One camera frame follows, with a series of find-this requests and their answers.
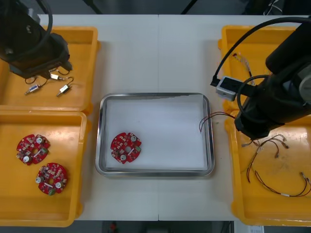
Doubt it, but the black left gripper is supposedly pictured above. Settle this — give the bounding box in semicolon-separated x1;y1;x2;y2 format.
9;33;73;80

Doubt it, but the white twisted wire harness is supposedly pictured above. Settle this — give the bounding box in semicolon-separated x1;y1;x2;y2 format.
232;51;255;84

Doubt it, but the steel tray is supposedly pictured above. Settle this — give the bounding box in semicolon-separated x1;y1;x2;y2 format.
95;92;215;178

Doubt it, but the yellow-orange plastic bin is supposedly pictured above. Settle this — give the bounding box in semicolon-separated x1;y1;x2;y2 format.
218;25;311;115
225;110;311;228
0;109;92;228
0;25;101;112

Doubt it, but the blue label metal solenoid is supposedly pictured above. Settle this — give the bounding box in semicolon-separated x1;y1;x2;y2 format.
24;77;47;96

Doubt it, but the red black wire harness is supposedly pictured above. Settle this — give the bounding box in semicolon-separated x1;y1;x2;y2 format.
254;171;311;198
199;111;236;133

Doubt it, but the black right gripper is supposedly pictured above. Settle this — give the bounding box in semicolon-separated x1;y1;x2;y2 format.
234;72;304;141

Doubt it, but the round red circuit board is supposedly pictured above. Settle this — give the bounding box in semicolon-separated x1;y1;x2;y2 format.
110;132;142;165
16;134;51;166
35;162;68;196

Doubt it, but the multi-branch thin wire harness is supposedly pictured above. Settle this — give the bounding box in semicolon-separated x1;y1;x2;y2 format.
242;134;290;183

